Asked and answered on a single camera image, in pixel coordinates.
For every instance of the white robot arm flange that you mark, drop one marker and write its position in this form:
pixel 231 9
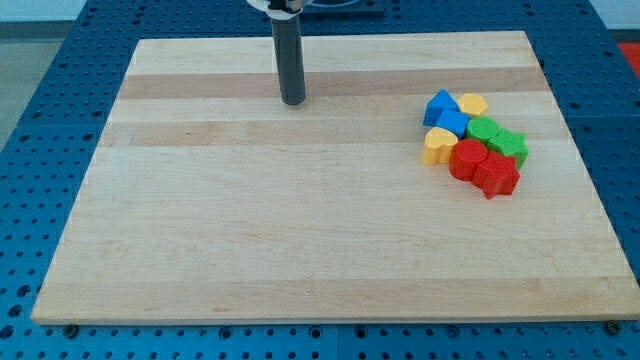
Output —
pixel 280 9

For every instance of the red circle block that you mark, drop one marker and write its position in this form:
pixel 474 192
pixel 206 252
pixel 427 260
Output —
pixel 467 155

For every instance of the green circle block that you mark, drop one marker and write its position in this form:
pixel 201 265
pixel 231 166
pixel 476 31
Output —
pixel 482 129

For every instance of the red star block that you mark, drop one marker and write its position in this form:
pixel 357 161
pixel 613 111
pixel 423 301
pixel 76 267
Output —
pixel 496 175

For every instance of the green star block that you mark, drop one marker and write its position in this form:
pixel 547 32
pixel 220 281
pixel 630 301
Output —
pixel 510 144

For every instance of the wooden board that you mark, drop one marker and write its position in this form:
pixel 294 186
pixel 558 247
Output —
pixel 209 201

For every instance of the yellow heart block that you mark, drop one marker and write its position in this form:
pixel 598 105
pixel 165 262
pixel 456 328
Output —
pixel 438 146

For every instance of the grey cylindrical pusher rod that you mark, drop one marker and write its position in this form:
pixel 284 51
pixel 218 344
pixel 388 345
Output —
pixel 288 51

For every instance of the blue triangle block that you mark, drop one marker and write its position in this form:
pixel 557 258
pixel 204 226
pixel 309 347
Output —
pixel 434 108

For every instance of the blue cube block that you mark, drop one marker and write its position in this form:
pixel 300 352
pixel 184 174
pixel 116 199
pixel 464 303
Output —
pixel 454 121

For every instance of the yellow pentagon block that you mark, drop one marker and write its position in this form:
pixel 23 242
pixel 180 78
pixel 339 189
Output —
pixel 472 104

